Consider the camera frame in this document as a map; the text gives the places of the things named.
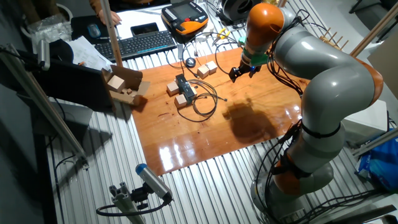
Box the black mouse pad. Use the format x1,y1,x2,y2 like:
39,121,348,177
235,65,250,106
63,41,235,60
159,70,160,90
70,14,109,43

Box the torn cardboard box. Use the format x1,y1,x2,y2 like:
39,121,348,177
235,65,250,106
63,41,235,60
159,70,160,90
101,64,152,107

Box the clear plastic bag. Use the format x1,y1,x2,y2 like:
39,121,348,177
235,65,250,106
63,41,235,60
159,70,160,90
27,14,73,52

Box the blue plastic bag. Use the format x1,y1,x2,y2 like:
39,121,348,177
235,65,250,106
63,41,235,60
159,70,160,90
355,129,398,192

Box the green wrist mount plate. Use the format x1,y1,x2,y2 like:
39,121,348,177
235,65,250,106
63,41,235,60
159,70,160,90
238,36,270,67

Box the black smartphone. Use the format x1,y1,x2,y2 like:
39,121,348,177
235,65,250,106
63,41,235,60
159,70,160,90
130,22,160,37

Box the black docking station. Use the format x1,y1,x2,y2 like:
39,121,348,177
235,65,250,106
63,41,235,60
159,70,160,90
175,73,196,105

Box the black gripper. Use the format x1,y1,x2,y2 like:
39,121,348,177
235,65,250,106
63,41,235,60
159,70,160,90
228,61,262,83

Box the black monitor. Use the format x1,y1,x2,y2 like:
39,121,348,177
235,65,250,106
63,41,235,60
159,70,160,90
17,49,116,113

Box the yellow handled pliers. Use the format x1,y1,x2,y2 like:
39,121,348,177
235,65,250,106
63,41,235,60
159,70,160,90
213,27,231,46

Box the black keyboard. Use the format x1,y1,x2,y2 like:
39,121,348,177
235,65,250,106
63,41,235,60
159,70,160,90
94,30,177,62

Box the varnished wooden board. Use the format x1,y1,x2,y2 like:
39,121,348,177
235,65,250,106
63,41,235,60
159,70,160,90
130,46,312,177

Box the white desk sheet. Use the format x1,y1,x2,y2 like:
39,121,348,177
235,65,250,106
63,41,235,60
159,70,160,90
115,6,175,40

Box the white box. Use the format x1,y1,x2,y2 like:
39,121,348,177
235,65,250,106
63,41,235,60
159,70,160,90
341,99,389,147

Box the black USB plug cable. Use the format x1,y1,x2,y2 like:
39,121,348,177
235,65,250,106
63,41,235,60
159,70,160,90
182,65,201,78

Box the white paper stack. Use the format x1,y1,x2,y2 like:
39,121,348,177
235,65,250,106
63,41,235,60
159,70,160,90
67,35,113,71

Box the person's hand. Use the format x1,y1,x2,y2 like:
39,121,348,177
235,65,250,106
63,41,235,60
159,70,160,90
98,10,123,26

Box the wooden peg rack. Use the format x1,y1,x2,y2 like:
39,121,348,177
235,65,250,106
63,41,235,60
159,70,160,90
319,27,349,51

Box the black cap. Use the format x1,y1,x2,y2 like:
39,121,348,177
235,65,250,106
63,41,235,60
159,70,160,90
49,39,75,63

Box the aluminium profile stub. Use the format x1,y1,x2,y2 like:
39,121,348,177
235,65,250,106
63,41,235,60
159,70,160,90
108,182,147,224

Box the grey computer mouse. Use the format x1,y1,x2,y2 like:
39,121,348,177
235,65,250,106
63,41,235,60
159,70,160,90
87,23,102,39

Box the aluminium frame bar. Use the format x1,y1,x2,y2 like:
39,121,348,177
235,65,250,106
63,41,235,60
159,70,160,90
0,43,90,170
352,127,398,158

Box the white round bin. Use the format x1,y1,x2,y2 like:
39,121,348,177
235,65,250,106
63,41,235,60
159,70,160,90
20,2,75,41

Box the black camera cable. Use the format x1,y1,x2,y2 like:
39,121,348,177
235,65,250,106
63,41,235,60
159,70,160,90
95,198,170,217

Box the silver camera with blue cap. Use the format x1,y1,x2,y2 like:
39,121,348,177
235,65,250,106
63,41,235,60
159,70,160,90
135,163,174,203

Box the black coiled cable bundle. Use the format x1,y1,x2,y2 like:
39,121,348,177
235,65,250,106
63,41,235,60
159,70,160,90
176,79,228,123

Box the orange and black teach pendant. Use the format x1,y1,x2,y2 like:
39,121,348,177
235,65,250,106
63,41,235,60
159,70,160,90
160,1,210,44

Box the black filament spool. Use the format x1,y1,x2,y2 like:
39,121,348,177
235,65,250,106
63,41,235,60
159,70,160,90
219,0,262,24

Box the brown cardboard sheet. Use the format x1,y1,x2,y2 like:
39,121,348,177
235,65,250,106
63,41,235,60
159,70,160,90
367,30,398,100

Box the black looped cable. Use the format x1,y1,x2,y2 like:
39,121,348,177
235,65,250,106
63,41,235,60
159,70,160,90
215,41,243,75

